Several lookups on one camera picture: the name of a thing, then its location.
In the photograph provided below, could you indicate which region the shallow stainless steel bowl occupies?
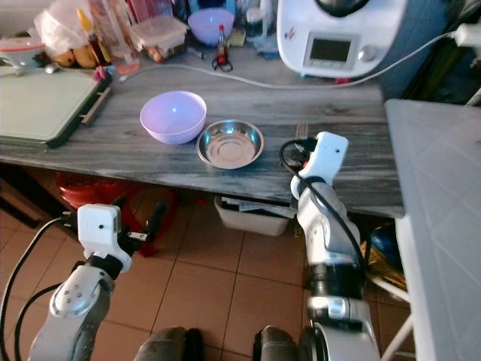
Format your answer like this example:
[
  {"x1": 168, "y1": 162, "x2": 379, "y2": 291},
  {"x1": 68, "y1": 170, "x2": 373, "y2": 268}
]
[{"x1": 197, "y1": 120, "x2": 265, "y2": 170}]

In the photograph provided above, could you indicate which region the dark right robot foot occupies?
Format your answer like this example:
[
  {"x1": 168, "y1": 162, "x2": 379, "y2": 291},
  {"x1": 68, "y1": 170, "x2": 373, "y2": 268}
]
[{"x1": 253, "y1": 326, "x2": 309, "y2": 361}]

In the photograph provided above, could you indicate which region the dark left robot foot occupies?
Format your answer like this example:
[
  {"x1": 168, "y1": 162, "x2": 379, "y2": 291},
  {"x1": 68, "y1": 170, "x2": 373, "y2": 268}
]
[{"x1": 134, "y1": 326, "x2": 204, "y2": 361}]

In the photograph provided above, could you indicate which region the grey folding table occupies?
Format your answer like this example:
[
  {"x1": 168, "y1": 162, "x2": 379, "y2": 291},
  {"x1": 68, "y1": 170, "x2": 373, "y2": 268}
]
[{"x1": 385, "y1": 99, "x2": 481, "y2": 361}]

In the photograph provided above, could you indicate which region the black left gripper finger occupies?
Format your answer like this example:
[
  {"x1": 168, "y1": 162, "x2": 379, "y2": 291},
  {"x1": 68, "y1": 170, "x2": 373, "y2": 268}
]
[{"x1": 146, "y1": 199, "x2": 168, "y2": 241}]

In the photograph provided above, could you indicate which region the crumpled clear plastic bag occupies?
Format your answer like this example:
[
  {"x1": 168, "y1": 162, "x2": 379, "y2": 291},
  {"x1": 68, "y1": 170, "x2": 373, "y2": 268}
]
[{"x1": 36, "y1": 0, "x2": 95, "y2": 56}]

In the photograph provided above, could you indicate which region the yellow capped dark bottle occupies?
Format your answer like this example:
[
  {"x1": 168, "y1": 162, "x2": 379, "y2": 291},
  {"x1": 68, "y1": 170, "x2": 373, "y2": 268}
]
[{"x1": 77, "y1": 8, "x2": 110, "y2": 70}]

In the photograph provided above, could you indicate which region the dark robot foot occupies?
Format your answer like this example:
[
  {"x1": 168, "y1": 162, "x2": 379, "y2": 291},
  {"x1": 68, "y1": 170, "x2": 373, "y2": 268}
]
[
  {"x1": 253, "y1": 326, "x2": 309, "y2": 361},
  {"x1": 134, "y1": 326, "x2": 204, "y2": 361}
]

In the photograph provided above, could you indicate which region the small purple bowl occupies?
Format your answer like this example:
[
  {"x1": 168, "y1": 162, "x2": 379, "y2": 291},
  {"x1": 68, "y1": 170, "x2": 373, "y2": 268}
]
[{"x1": 188, "y1": 8, "x2": 236, "y2": 47}]

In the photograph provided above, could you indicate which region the white plastic storage bin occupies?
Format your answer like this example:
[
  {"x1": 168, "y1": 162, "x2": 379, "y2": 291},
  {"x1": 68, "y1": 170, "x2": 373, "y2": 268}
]
[{"x1": 213, "y1": 195, "x2": 298, "y2": 238}]

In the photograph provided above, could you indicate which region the red plastic stool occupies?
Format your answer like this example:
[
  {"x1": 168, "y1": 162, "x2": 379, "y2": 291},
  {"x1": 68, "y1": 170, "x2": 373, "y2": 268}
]
[{"x1": 54, "y1": 171, "x2": 159, "y2": 253}]

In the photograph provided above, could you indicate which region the red rimmed white bowl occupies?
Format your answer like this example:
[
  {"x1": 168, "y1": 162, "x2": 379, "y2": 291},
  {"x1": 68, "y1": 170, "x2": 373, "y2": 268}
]
[{"x1": 0, "y1": 38, "x2": 47, "y2": 76}]

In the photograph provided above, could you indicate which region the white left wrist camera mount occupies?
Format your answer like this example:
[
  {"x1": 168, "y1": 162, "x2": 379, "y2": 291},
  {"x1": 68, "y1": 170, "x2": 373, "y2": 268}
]
[{"x1": 77, "y1": 204, "x2": 124, "y2": 261}]

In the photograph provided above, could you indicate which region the white power cable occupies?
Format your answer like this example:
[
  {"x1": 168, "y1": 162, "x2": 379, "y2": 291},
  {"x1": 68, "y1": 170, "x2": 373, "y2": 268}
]
[{"x1": 119, "y1": 34, "x2": 459, "y2": 91}]

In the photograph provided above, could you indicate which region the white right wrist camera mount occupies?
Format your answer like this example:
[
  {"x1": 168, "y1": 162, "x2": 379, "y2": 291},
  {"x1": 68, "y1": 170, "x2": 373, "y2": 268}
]
[{"x1": 303, "y1": 132, "x2": 349, "y2": 183}]

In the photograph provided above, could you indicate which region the clear plastic food container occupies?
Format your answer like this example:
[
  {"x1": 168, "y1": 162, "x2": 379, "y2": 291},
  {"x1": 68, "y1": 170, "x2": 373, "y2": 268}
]
[{"x1": 129, "y1": 16, "x2": 189, "y2": 63}]

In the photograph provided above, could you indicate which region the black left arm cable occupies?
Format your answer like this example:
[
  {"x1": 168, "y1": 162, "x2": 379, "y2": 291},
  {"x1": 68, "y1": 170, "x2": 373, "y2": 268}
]
[{"x1": 0, "y1": 217, "x2": 80, "y2": 361}]

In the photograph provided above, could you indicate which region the white wall plug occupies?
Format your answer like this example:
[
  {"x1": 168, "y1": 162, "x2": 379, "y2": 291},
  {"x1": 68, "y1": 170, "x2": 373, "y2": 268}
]
[{"x1": 453, "y1": 23, "x2": 481, "y2": 50}]

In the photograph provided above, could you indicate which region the large purple plastic bowl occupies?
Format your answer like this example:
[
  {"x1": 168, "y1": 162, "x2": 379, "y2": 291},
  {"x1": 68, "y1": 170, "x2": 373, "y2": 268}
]
[{"x1": 140, "y1": 91, "x2": 207, "y2": 145}]

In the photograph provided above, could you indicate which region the pale green cutting board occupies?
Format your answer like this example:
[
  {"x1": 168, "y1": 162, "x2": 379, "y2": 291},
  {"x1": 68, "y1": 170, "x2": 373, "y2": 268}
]
[{"x1": 0, "y1": 66, "x2": 111, "y2": 150}]

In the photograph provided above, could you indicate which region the tall clear plastic jar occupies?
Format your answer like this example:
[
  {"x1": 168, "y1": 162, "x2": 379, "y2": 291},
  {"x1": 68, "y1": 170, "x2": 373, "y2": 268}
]
[{"x1": 89, "y1": 0, "x2": 141, "y2": 75}]

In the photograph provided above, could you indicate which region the white kitchen machine with display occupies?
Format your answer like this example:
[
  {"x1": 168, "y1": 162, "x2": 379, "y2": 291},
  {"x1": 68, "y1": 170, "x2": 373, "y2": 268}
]
[{"x1": 277, "y1": 0, "x2": 411, "y2": 80}]

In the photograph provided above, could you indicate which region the small dark sauce bottle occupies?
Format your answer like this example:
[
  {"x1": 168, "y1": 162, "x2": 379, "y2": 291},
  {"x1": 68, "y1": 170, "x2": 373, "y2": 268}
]
[{"x1": 212, "y1": 24, "x2": 234, "y2": 73}]

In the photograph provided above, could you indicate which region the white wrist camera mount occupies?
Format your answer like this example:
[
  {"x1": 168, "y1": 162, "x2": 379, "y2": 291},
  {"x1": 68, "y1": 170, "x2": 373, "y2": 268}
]
[
  {"x1": 303, "y1": 132, "x2": 349, "y2": 183},
  {"x1": 77, "y1": 204, "x2": 124, "y2": 261}
]

